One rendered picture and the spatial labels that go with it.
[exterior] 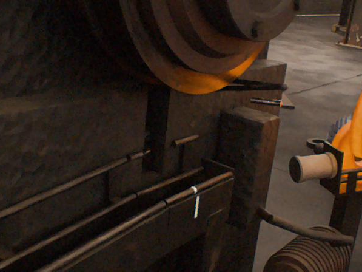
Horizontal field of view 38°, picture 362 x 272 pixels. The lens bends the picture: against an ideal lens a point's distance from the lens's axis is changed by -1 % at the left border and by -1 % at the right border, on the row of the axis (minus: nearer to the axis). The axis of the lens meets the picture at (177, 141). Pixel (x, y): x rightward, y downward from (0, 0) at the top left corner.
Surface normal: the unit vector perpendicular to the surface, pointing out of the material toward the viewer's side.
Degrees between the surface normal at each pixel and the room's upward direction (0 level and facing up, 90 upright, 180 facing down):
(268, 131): 90
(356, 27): 90
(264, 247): 0
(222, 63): 90
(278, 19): 90
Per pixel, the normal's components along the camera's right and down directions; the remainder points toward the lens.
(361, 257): 0.10, -0.94
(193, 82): 0.78, 0.27
